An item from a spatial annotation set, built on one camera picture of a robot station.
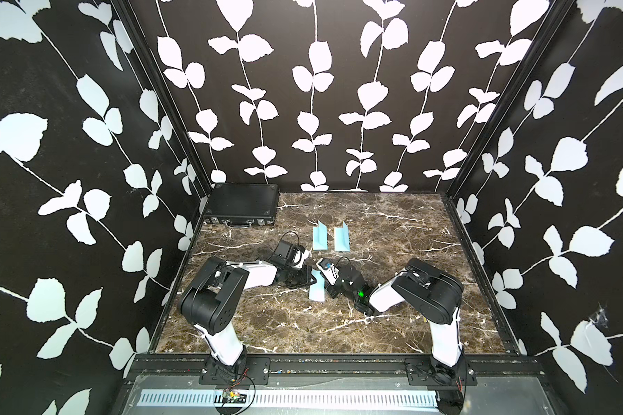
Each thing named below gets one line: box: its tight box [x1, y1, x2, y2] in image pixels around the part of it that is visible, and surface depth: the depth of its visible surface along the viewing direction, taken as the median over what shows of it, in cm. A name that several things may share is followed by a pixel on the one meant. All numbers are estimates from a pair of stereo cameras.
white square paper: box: [308, 268, 326, 302], surface depth 91 cm
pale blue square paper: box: [312, 220, 328, 250], surface depth 106 cm
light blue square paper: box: [333, 220, 351, 252], surface depth 106 cm
